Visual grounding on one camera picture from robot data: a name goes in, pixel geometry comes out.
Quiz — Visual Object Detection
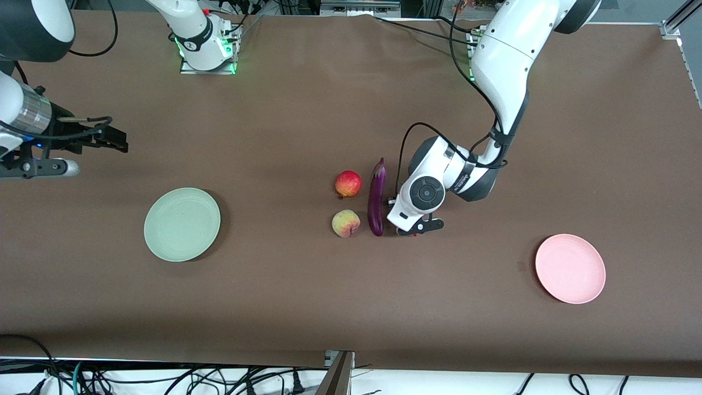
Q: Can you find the purple eggplant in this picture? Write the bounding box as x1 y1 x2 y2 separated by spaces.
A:
367 157 387 237

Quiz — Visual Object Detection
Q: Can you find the red apple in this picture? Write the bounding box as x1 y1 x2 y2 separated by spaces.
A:
335 170 363 199

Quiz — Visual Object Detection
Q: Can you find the yellow pink peach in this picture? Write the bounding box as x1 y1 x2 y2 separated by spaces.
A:
331 210 361 239

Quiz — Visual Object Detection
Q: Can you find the light green plate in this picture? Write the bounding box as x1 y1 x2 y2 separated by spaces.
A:
144 188 221 263

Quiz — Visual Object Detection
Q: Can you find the brown table cover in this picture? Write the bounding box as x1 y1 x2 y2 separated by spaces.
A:
0 10 702 379

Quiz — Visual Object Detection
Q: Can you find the pink plate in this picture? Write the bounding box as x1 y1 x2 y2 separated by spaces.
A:
535 234 607 305

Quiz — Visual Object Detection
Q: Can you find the grey power strip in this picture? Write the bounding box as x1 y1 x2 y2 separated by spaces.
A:
321 0 401 16

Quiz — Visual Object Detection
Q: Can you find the colourful toy pile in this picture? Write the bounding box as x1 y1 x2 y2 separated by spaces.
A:
452 0 494 14

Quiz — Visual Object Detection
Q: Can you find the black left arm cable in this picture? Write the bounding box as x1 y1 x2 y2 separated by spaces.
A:
399 0 508 190

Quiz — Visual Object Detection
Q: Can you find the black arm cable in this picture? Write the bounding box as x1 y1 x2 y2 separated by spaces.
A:
399 0 508 190
55 0 118 138

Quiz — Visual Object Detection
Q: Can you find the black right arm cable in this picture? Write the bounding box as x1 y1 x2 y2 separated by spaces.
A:
55 0 118 138

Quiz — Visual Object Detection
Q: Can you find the black cable on cover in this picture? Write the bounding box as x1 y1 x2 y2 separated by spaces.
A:
373 15 472 47

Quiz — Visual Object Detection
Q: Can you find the aluminium profile post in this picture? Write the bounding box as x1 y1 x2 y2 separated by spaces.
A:
315 350 355 395

